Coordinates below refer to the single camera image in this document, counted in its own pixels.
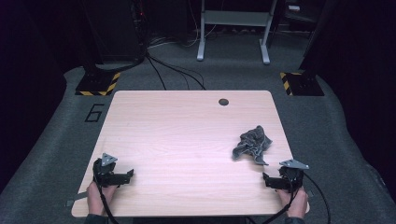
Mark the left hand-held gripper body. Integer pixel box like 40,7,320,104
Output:
92,152,125,189

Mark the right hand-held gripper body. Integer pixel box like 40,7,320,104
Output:
278,159,310,190

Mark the grey cloth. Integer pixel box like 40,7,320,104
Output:
232,125,274,166

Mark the person's right hand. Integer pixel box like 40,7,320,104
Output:
276,186,309,219

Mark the person's left hand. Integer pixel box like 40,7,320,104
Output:
86,180,118,217

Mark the striped black stand base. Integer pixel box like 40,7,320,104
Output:
279,71,325,97
75,70,121,97

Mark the black cabinet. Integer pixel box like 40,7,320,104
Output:
81,0,146,64

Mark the black stand column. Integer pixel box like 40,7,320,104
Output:
298,0,332,74

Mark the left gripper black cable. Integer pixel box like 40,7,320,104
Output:
92,174,120,224

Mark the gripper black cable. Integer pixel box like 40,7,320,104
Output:
92,174,120,224
260,183,302,224

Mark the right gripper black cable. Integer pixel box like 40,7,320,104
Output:
260,183,302,224

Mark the black looped cable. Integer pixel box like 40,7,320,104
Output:
303,172,332,224

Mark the black floor cable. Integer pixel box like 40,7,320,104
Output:
148,55,207,91
145,55,167,91

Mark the white floor cable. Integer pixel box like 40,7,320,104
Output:
148,24,218,49

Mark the white desk frame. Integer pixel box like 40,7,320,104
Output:
196,0,278,65

